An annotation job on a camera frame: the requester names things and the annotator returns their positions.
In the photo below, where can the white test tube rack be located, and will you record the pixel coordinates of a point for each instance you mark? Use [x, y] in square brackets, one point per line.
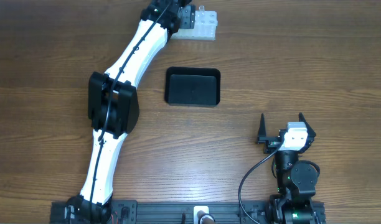
[206, 29]

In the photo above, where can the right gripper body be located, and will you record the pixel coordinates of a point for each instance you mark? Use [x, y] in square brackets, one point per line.
[273, 145]

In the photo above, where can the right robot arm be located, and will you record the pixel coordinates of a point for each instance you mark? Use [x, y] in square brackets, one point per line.
[302, 180]

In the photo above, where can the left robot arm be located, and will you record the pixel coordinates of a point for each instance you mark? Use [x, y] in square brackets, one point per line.
[153, 43]

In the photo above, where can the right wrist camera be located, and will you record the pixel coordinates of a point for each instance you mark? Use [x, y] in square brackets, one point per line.
[296, 137]

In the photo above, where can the black tray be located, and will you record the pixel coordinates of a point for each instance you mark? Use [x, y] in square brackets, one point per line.
[193, 90]

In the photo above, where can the mounting rail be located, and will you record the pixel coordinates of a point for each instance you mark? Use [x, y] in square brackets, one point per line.
[165, 213]

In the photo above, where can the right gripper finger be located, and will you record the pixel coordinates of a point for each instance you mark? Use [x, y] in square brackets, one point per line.
[262, 132]
[310, 134]

